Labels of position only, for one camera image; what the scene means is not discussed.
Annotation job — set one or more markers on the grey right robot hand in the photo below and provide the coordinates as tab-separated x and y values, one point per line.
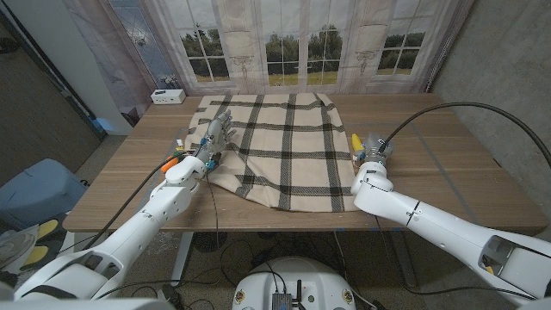
374	146

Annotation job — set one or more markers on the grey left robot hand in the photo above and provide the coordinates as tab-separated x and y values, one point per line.
214	138

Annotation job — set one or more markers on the yellow banana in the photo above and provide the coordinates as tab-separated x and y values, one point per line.
357	143

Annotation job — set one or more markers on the cream black plaid scarf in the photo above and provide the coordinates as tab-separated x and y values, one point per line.
301	172

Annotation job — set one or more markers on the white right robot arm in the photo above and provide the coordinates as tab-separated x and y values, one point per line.
439	228

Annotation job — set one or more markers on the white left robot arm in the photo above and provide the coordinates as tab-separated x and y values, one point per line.
138	228

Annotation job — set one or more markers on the orange toy carrot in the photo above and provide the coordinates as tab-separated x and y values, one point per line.
168	165

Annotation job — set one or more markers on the white power strip box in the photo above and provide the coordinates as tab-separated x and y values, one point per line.
168	97

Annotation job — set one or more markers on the light blue floor object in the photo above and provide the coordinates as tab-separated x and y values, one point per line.
103	125

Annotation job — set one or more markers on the purple printed backdrop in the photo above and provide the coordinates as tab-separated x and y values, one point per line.
129	64

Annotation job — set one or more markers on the white table leg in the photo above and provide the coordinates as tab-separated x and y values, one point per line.
181	258

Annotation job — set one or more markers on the grey table leg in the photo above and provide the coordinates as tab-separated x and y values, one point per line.
406	271

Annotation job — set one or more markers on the printed window backdrop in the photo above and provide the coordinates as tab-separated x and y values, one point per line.
301	26

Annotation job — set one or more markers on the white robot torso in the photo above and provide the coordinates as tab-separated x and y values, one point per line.
297	275

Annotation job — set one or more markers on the black box on torso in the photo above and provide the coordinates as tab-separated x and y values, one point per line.
282	301

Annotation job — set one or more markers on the blue-grey plastic bin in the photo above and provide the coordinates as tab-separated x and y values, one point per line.
39	189

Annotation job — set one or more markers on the yellow patterned floor mat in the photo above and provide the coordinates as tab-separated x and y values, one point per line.
47	228

